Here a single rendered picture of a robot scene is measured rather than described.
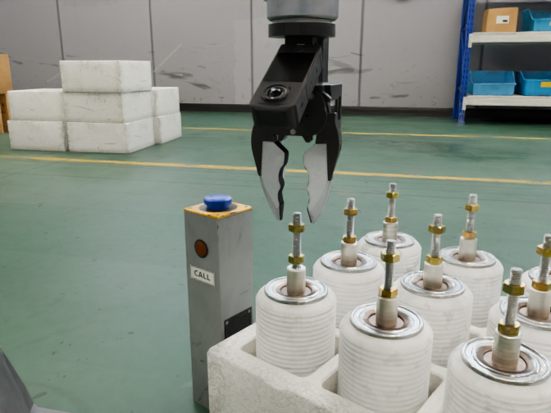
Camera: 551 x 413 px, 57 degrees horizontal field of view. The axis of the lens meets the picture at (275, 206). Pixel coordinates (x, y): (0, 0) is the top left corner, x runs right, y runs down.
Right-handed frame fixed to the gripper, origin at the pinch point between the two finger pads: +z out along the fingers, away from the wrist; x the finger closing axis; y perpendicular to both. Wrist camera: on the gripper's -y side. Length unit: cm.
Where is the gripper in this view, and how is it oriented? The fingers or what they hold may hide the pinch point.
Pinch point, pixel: (294, 211)
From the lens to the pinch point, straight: 57.5
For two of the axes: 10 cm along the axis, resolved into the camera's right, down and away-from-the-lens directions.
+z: 0.0, 9.6, 2.6
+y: 3.2, -2.5, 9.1
